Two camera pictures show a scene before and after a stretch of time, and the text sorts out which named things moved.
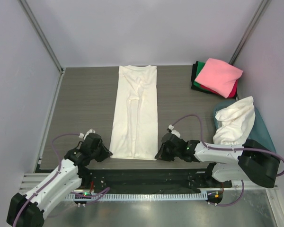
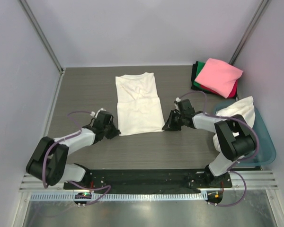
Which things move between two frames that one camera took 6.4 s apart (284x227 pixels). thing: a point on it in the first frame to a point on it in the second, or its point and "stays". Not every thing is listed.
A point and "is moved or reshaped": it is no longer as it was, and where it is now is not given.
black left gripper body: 102,150 to 110,130
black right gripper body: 165,149 to 174,119
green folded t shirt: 199,66 stays
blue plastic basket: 259,132 stays
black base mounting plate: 150,180 stays
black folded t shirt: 193,86 stays
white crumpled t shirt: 236,122 stays
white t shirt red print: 135,125 is moved or reshaped
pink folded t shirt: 218,76 stays
